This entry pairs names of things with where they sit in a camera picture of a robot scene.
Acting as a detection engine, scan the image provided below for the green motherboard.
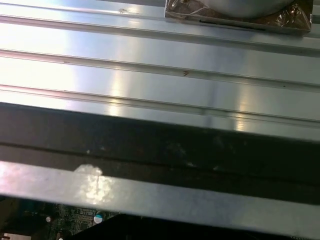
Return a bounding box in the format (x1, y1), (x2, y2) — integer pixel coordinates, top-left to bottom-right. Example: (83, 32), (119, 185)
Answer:
(0, 196), (121, 240)

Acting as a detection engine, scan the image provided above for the black and silver PC case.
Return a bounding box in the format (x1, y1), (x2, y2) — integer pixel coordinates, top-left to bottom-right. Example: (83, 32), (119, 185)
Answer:
(0, 102), (320, 240)

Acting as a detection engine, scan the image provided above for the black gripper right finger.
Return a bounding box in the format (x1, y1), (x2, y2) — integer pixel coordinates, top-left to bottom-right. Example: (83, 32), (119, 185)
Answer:
(156, 218), (266, 240)

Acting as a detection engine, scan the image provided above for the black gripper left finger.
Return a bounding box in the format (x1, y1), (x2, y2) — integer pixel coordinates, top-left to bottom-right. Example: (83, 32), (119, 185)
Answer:
(67, 213), (157, 240)

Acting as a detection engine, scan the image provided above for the brown square base plate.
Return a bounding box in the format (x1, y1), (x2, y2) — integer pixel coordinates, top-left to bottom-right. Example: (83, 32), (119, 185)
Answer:
(164, 0), (314, 36)

